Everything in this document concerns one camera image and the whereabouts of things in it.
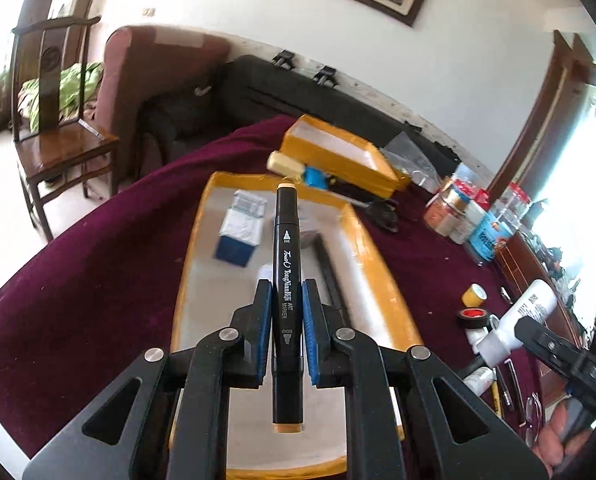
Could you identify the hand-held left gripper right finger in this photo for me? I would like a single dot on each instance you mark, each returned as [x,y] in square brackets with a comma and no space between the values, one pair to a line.
[310,330]

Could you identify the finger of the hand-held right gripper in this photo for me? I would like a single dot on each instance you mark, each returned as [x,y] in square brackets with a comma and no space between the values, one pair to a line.
[552,347]

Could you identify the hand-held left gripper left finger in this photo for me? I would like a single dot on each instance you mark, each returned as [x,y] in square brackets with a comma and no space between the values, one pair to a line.
[264,330]

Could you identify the white bottle black print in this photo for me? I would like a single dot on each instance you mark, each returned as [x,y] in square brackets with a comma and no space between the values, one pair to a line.
[522,315]

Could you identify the large yellow-taped grey tray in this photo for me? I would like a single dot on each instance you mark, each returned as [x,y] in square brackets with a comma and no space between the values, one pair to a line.
[213,300]

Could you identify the black art marker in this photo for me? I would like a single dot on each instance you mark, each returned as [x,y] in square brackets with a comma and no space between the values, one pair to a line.
[285,260]

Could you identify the black tape roll red core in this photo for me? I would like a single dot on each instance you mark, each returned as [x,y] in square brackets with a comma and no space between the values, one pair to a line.
[472,319]

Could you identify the person's right hand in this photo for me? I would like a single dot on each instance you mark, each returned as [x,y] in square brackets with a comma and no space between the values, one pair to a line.
[550,435]

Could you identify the silver metal pen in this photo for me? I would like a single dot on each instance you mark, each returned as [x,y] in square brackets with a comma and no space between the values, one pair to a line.
[513,385]

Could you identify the black rectangular bar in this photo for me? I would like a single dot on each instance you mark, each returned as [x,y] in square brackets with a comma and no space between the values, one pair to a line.
[330,270]

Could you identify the metal nail clipper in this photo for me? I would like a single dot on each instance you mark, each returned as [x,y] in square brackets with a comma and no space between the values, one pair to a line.
[506,295]

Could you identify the yellow pencil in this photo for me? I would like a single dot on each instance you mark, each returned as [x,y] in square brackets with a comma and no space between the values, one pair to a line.
[497,395]

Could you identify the small white bottle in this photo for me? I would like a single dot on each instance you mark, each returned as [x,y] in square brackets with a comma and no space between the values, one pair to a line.
[477,380]

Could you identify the blue and white box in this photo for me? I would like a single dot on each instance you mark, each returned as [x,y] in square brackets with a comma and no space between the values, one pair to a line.
[238,247]

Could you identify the pile of dark small items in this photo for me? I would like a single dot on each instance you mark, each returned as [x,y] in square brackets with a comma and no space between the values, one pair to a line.
[552,260]

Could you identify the yellow tape roll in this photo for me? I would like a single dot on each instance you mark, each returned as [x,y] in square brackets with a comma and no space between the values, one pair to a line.
[474,295]

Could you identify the large clear jar cartoon label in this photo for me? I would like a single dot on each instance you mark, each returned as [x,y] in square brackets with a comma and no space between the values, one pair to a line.
[487,240]

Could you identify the small clear plastic box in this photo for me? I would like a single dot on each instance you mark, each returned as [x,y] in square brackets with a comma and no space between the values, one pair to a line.
[250,202]

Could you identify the white plastic tub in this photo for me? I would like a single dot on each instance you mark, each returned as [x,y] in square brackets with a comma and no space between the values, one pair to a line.
[465,227]

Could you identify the clear jar with red lid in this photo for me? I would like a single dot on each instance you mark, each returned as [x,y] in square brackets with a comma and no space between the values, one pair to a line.
[515,202]

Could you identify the blue plastic object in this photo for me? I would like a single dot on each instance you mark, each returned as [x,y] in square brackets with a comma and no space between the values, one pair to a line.
[317,177]

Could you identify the cream sponge block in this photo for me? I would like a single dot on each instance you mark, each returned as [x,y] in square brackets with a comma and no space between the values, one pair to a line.
[285,164]

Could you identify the clear jar with orange contents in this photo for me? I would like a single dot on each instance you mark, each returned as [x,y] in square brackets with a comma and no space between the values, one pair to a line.
[437,215]

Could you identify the small yellow-taped tray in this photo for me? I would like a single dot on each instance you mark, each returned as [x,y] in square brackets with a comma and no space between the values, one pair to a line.
[338,147]

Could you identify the clear plastic bag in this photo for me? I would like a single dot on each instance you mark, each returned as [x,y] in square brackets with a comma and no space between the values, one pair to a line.
[407,157]

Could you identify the black backpack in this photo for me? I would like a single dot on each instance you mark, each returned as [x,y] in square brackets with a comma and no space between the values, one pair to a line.
[178,120]

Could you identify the long black bag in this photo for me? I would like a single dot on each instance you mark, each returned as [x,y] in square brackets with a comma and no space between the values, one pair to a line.
[298,95]

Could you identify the wooden chair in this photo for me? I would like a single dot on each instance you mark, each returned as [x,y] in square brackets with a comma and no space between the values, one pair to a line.
[63,145]

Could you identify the green cloth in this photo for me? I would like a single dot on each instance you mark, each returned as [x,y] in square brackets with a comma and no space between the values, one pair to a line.
[73,85]

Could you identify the clear frame eyeglasses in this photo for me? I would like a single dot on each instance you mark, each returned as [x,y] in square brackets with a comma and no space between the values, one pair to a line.
[531,410]

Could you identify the wooden door frame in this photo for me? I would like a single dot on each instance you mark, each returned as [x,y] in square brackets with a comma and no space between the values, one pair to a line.
[542,125]

